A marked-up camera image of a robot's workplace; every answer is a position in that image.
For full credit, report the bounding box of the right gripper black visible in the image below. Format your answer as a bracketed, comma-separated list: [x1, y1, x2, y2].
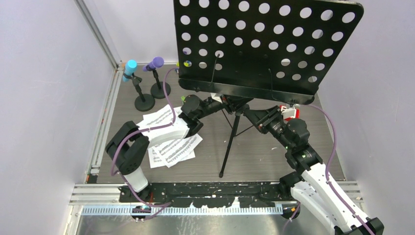
[244, 105, 292, 150]

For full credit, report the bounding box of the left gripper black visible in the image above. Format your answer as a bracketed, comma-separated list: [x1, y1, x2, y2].
[196, 84, 254, 121]

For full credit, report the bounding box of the sheet music page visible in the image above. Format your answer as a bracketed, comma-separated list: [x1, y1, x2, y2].
[136, 106, 203, 168]
[148, 148, 196, 168]

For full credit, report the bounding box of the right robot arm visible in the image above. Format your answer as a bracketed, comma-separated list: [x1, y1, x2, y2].
[244, 106, 384, 235]

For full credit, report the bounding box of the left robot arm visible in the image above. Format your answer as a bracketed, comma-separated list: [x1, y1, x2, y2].
[105, 94, 251, 203]

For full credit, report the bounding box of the red toy window block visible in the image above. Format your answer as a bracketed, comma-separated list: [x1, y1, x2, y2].
[278, 104, 301, 121]

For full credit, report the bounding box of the colourful toy block behind stand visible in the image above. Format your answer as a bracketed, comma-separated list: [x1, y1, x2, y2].
[175, 60, 192, 74]

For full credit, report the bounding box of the black music stand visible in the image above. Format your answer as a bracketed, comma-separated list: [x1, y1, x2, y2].
[172, 0, 365, 179]

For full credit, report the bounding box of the purple toy microphone on stand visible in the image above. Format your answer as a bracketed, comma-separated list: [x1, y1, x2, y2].
[142, 56, 166, 99]

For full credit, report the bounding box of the blue toy microphone on stand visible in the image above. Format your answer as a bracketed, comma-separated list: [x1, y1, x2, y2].
[122, 60, 155, 112]

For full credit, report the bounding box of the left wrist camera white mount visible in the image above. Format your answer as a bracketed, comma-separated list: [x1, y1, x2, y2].
[210, 93, 223, 103]

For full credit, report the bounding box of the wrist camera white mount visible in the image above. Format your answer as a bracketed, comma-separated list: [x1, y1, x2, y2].
[210, 93, 223, 103]
[282, 103, 299, 121]

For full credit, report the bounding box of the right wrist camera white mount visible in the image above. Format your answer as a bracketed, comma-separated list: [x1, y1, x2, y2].
[282, 103, 299, 121]

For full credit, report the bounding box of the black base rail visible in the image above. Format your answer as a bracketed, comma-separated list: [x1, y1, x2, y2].
[118, 181, 299, 212]

